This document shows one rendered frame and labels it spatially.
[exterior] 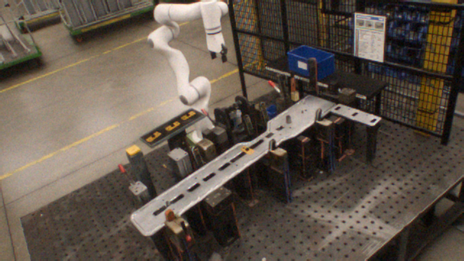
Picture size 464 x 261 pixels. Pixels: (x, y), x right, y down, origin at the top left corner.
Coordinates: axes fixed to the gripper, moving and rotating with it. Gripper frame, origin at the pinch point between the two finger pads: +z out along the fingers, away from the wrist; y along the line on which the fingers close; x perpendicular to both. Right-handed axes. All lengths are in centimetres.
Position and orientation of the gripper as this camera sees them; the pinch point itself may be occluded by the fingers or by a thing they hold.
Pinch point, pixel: (219, 59)
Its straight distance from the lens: 205.6
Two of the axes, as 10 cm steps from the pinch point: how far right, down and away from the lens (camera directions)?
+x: 7.4, -4.8, 4.8
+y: 6.5, 3.3, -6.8
